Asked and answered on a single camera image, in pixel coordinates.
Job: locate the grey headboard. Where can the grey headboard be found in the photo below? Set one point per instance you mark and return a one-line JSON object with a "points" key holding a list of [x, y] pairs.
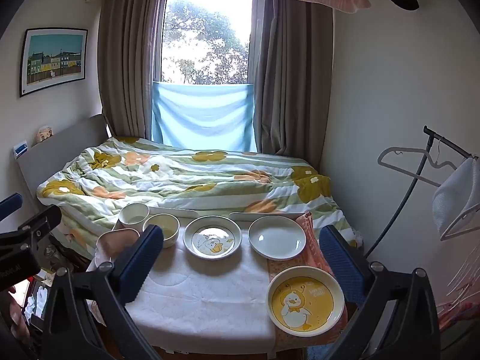
{"points": [[50, 156]]}

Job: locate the brown curtain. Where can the brown curtain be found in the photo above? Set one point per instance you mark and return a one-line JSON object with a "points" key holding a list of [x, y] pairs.
{"points": [[125, 64], [293, 79]]}

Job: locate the right brown curtain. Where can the right brown curtain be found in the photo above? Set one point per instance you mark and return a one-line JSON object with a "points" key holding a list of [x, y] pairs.
{"points": [[293, 79]]}

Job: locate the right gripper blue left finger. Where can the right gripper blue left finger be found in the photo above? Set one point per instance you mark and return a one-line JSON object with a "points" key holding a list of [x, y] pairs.
{"points": [[134, 264]]}

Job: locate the small plush toy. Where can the small plush toy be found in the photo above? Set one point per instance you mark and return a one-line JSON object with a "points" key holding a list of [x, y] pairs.
{"points": [[43, 134]]}

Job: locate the pink plastic divided tray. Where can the pink plastic divided tray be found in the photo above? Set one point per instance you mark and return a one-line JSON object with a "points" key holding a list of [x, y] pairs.
{"points": [[111, 244]]}

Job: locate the grey plastic hanger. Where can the grey plastic hanger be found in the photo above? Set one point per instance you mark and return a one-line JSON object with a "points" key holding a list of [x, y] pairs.
{"points": [[416, 163]]}

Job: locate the plain white ribbed plate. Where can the plain white ribbed plate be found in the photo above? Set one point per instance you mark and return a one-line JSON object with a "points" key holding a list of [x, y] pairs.
{"points": [[277, 238]]}

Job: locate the yellow duck plate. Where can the yellow duck plate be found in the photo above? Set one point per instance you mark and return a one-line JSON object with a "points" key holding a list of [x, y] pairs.
{"points": [[305, 301]]}

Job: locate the orange patterned cloth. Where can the orange patterned cloth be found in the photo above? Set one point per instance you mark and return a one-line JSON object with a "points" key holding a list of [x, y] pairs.
{"points": [[313, 257]]}

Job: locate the white hanging garment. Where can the white hanging garment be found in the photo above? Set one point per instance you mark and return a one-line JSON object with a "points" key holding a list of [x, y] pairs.
{"points": [[455, 203]]}

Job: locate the window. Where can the window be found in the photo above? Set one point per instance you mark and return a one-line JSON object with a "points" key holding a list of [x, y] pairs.
{"points": [[208, 42]]}

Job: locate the person's left hand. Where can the person's left hand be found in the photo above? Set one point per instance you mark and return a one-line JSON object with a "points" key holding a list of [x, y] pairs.
{"points": [[12, 315]]}

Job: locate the white ribbed bowl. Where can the white ribbed bowl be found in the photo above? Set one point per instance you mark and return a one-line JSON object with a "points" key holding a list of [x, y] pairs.
{"points": [[134, 216]]}

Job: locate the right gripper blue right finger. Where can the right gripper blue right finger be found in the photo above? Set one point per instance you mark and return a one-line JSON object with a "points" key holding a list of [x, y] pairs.
{"points": [[347, 263]]}

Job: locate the white floral tablecloth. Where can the white floral tablecloth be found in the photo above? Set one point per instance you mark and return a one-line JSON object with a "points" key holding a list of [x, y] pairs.
{"points": [[189, 304]]}

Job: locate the framed houses picture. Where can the framed houses picture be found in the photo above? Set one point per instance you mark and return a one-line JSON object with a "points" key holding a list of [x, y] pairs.
{"points": [[52, 57]]}

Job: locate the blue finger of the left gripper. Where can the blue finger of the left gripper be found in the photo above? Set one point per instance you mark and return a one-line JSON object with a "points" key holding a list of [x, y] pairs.
{"points": [[10, 205], [34, 229]]}

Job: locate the black clothes rack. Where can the black clothes rack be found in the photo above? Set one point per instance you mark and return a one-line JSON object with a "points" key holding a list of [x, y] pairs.
{"points": [[432, 137]]}

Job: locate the white duck outline plate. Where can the white duck outline plate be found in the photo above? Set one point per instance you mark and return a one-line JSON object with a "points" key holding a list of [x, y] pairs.
{"points": [[212, 237]]}

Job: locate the left brown curtain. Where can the left brown curtain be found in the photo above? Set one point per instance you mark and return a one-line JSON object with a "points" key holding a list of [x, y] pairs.
{"points": [[125, 64]]}

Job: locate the blue white small box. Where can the blue white small box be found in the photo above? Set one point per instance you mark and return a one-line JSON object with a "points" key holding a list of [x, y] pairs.
{"points": [[20, 149]]}

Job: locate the floral green striped duvet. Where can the floral green striped duvet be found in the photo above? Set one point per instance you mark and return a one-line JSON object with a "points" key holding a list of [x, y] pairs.
{"points": [[93, 187]]}

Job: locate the white table rail right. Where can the white table rail right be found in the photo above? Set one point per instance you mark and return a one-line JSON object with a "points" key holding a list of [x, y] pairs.
{"points": [[251, 217]]}

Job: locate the light blue window cloth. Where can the light blue window cloth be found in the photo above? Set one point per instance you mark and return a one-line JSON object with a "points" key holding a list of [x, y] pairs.
{"points": [[204, 117]]}

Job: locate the cream duck bowl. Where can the cream duck bowl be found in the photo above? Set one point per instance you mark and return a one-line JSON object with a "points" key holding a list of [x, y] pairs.
{"points": [[170, 226]]}

